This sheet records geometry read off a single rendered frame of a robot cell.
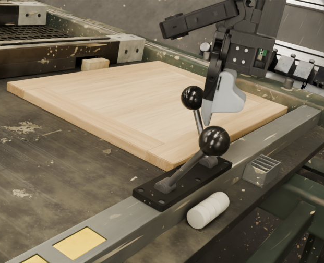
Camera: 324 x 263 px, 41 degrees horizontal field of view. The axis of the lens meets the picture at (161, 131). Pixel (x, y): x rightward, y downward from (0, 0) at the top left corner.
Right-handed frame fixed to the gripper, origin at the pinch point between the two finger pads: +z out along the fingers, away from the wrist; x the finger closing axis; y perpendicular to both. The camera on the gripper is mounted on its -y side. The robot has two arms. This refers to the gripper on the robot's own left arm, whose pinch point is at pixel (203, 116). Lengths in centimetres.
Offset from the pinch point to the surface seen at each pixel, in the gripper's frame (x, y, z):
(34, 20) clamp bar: 82, -76, 9
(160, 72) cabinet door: 57, -21, 10
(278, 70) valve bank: 76, 12, 5
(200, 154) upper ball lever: -14.2, 2.1, 0.0
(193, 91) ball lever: -0.7, -2.3, -3.6
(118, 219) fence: -21.0, -4.9, 7.9
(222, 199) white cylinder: -6.7, 6.0, 9.2
